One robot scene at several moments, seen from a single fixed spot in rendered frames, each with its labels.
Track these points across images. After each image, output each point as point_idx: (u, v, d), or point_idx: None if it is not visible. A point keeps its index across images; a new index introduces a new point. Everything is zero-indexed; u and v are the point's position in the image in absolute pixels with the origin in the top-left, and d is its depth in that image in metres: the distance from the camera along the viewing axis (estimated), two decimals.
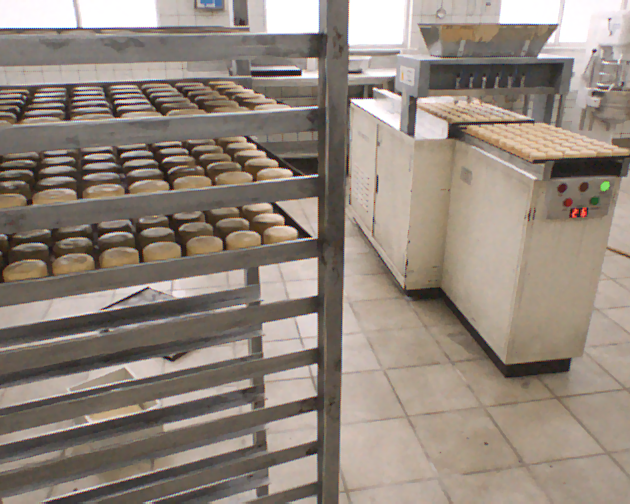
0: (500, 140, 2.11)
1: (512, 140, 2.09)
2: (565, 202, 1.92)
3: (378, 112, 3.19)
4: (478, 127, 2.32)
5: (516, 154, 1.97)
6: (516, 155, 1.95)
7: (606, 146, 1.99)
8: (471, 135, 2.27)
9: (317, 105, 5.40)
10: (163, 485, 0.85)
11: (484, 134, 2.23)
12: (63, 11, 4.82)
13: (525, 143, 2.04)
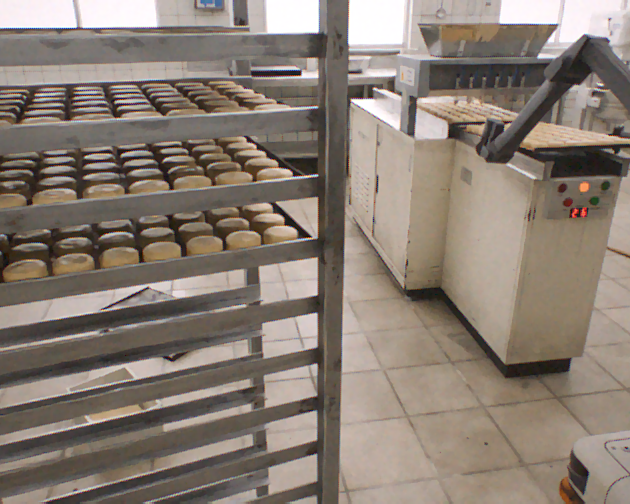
0: None
1: None
2: (565, 202, 1.92)
3: (378, 112, 3.19)
4: (477, 126, 2.32)
5: None
6: None
7: (607, 137, 1.98)
8: (471, 133, 2.27)
9: (317, 105, 5.40)
10: (163, 485, 0.85)
11: None
12: (63, 11, 4.82)
13: (526, 136, 2.03)
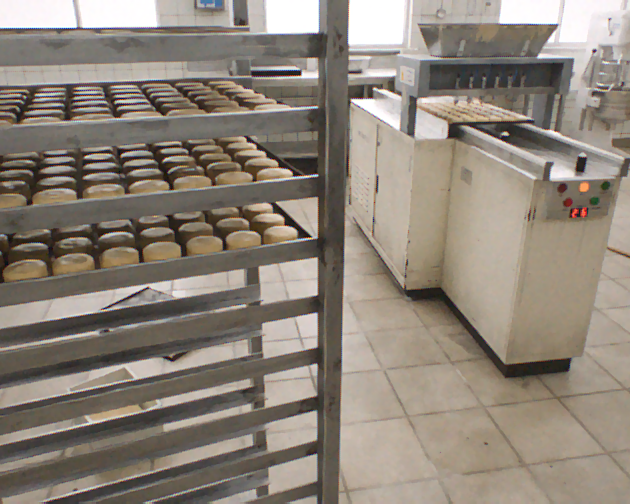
0: None
1: None
2: (565, 202, 1.92)
3: (378, 112, 3.19)
4: None
5: None
6: None
7: None
8: None
9: (317, 105, 5.40)
10: (163, 485, 0.85)
11: None
12: (63, 11, 4.82)
13: None
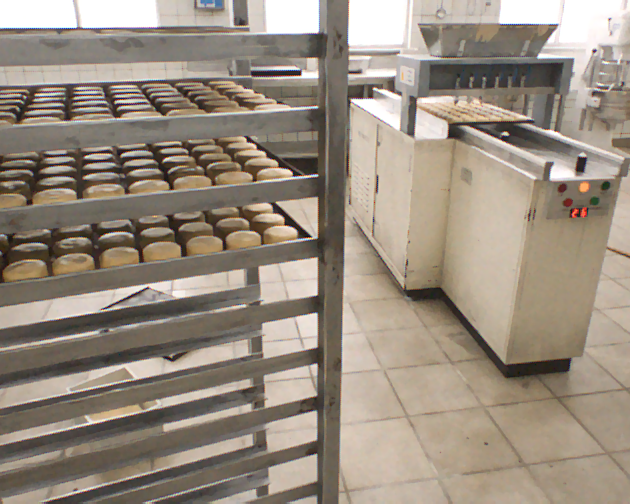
0: None
1: None
2: (565, 202, 1.92)
3: (378, 112, 3.19)
4: None
5: None
6: None
7: None
8: None
9: (317, 105, 5.40)
10: (163, 485, 0.85)
11: None
12: (63, 11, 4.82)
13: None
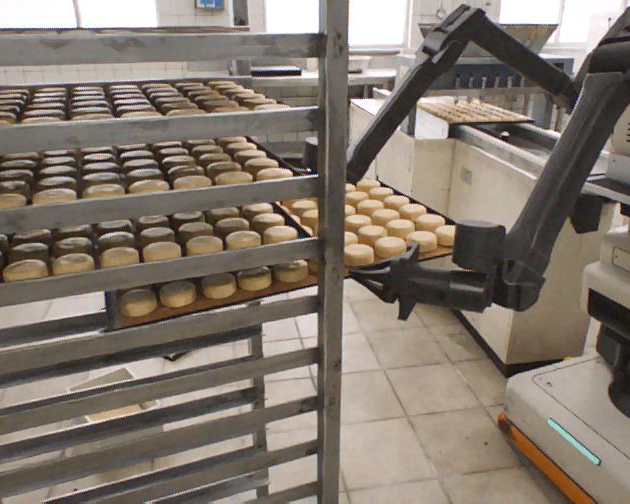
0: (315, 265, 0.86)
1: None
2: None
3: None
4: (163, 289, 0.80)
5: (418, 257, 0.89)
6: (430, 258, 0.89)
7: (346, 189, 1.18)
8: (207, 309, 0.78)
9: (317, 105, 5.40)
10: (163, 485, 0.85)
11: (234, 285, 0.81)
12: (63, 11, 4.82)
13: (353, 239, 0.93)
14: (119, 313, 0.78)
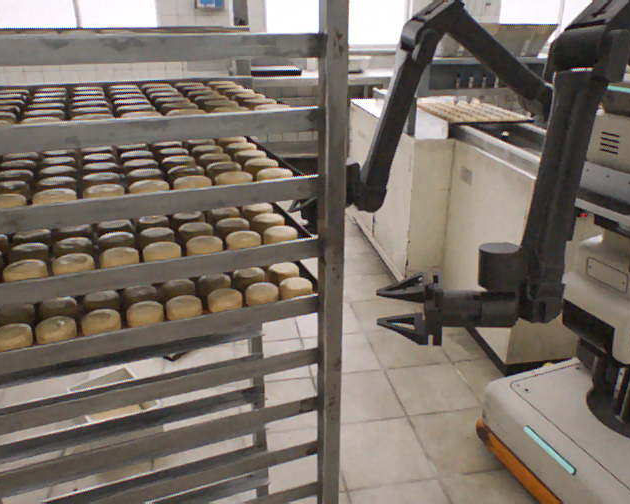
0: (129, 319, 0.78)
1: (151, 301, 0.81)
2: None
3: (378, 112, 3.19)
4: None
5: None
6: None
7: None
8: None
9: (317, 105, 5.40)
10: (163, 485, 0.85)
11: (27, 339, 0.73)
12: (63, 11, 4.82)
13: (187, 289, 0.85)
14: None
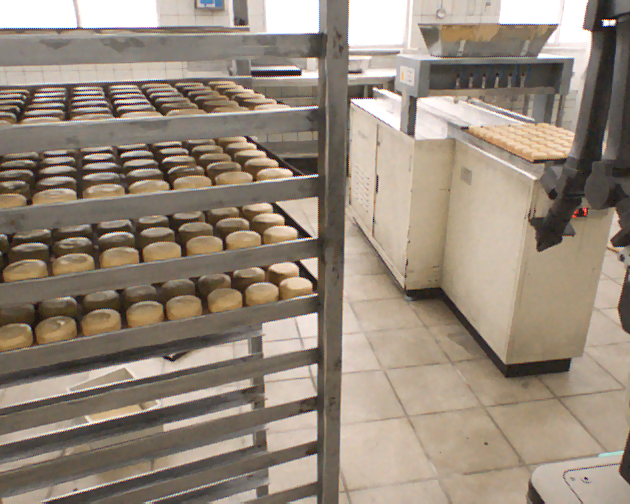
0: (129, 319, 0.78)
1: (151, 301, 0.81)
2: None
3: (378, 112, 3.19)
4: None
5: None
6: None
7: None
8: None
9: (317, 105, 5.40)
10: (163, 485, 0.85)
11: (27, 339, 0.73)
12: (63, 11, 4.82)
13: (187, 289, 0.85)
14: None
